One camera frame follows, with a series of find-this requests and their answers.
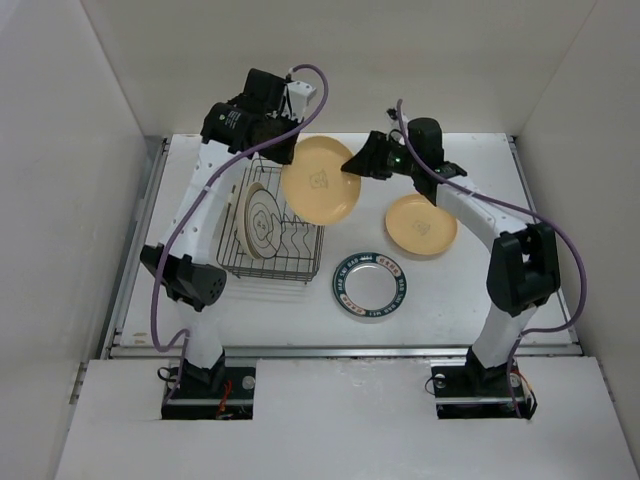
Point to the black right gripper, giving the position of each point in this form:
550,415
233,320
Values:
368,160

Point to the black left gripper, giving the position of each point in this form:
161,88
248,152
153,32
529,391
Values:
283,156

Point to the yellow plate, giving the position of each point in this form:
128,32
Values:
313,184

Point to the tan plastic plate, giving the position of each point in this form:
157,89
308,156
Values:
419,227

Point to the white bowl green band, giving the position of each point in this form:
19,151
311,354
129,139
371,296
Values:
369,286

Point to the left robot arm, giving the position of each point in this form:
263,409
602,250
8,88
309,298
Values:
264,119

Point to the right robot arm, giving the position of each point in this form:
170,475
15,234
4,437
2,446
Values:
523,268

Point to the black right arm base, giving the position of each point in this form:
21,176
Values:
457,398

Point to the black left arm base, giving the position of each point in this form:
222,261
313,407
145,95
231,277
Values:
230,396

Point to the cream white plate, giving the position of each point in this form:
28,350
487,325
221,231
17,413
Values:
242,218

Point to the grey wire dish rack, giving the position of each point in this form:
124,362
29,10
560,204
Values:
299,256

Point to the aluminium table rail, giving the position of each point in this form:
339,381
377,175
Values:
262,317

